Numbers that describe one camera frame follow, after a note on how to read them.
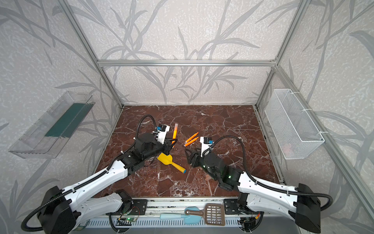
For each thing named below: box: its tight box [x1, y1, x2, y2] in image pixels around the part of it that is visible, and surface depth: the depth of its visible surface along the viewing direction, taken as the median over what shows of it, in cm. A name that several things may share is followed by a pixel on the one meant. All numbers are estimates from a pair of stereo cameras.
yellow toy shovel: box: [157, 152, 187, 174], surface depth 90 cm
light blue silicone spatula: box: [159, 206, 203, 225], surface depth 72 cm
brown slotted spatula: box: [185, 203, 226, 227], surface depth 73 cm
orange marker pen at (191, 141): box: [183, 136, 200, 148], surface depth 101 cm
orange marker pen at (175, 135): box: [171, 123, 179, 145], surface depth 75 cm
